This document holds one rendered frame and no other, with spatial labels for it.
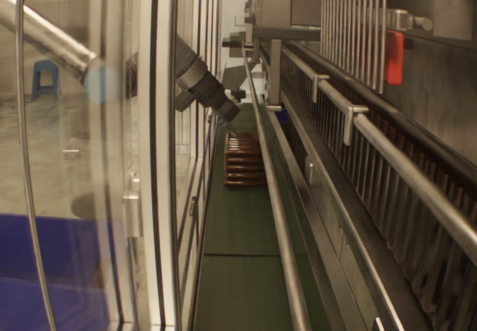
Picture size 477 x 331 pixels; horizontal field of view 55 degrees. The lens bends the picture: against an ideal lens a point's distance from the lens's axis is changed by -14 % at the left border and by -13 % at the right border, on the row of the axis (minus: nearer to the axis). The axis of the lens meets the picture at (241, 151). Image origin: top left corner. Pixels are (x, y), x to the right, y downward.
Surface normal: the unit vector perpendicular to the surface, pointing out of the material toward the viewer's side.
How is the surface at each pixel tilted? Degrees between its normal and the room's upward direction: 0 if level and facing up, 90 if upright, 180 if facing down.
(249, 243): 2
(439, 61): 90
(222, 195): 2
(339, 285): 55
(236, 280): 2
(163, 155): 90
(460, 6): 90
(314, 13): 90
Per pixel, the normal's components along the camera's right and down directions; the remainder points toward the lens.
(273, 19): 0.02, 0.29
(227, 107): 0.19, 0.00
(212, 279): 0.03, -0.97
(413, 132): -1.00, -0.02
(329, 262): -0.80, -0.58
